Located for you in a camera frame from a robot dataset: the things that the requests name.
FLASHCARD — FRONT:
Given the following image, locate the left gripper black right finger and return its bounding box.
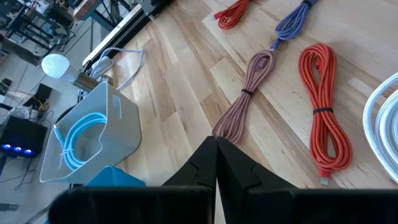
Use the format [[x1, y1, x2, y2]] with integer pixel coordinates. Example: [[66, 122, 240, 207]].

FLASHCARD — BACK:
[[216, 136, 300, 224]]

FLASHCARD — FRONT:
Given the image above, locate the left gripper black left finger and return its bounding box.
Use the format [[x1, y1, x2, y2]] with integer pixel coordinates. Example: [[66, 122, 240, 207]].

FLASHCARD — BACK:
[[161, 135, 218, 191]]

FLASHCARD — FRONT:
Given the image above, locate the mauve cable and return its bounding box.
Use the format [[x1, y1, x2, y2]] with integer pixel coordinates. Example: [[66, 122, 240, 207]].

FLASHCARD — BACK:
[[212, 49, 277, 145]]

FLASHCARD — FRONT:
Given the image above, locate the red cable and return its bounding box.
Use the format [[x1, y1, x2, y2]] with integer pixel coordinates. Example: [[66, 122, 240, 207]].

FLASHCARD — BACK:
[[213, 0, 252, 30], [298, 42, 354, 186]]

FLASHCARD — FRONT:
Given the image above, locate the light blue cable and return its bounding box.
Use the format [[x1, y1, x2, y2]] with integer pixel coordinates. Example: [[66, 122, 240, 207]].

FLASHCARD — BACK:
[[52, 111, 108, 172]]

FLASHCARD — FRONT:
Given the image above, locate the white braided cable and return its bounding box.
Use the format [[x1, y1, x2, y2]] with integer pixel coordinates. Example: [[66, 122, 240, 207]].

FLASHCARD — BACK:
[[362, 72, 398, 184]]

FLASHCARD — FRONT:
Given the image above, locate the purple cable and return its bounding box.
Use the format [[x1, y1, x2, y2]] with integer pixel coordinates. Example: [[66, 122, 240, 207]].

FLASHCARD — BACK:
[[269, 0, 318, 51]]

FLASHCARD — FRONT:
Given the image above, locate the teal plastic bin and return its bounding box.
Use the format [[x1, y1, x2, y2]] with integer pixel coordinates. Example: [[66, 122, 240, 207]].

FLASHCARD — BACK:
[[85, 165, 146, 188]]

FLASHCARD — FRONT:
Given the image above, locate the white plastic bin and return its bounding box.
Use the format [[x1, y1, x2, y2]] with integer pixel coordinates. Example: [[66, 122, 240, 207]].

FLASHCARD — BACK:
[[39, 81, 142, 185]]

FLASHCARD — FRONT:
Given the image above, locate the white bulb lamp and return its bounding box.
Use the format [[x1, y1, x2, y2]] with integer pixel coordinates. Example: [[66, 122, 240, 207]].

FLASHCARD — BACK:
[[41, 53, 108, 93]]

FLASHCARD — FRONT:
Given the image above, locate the black box with blue lights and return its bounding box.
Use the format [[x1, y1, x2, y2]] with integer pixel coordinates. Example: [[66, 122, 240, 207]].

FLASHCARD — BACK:
[[0, 114, 49, 159]]

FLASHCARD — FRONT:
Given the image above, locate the wooden workbench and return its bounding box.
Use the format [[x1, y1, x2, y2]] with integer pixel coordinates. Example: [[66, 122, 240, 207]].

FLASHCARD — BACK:
[[73, 0, 116, 32]]

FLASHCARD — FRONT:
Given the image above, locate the black shelf cart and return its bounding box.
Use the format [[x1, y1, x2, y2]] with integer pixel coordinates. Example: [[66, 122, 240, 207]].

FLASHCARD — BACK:
[[0, 0, 71, 60]]

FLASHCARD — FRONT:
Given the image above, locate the white lamp cord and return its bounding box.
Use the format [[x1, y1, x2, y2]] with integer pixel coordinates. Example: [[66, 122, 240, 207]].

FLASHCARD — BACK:
[[76, 47, 146, 99]]

